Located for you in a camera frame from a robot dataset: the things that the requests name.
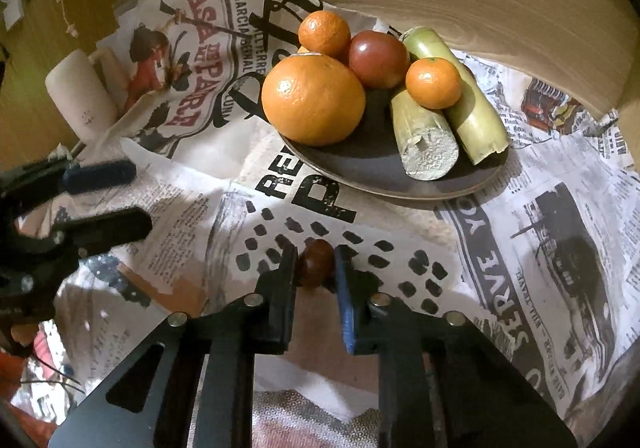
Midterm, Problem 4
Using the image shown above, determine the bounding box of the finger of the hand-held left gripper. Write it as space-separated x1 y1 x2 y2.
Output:
50 207 153 259
0 159 137 214

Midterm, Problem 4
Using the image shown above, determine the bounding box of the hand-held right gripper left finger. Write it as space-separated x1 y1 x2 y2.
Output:
47 244 300 448

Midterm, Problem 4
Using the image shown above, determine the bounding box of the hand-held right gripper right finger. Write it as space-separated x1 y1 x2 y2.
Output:
333 244 578 448

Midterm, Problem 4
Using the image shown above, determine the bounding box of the small dark red jujube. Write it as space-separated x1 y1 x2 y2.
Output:
298 238 335 289

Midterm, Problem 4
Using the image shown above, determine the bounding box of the dark round plate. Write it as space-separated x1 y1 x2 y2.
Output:
277 28 510 201

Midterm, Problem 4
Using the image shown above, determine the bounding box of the green sugarcane piece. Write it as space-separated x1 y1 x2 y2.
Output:
400 27 510 165
390 86 460 181

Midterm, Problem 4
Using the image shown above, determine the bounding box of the large orange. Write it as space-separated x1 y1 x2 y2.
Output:
298 9 352 60
261 53 367 147

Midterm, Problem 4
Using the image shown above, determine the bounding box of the red tomato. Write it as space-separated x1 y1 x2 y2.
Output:
348 30 411 90

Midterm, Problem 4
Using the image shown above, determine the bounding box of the white paper roll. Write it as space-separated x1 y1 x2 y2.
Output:
45 50 121 139

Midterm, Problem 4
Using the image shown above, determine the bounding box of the orange cloth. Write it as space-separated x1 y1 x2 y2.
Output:
0 350 36 399

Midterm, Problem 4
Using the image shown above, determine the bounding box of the newspaper print cloth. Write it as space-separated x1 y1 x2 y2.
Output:
10 0 632 448

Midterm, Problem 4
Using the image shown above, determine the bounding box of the white hanging tag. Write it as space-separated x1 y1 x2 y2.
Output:
2 0 26 26

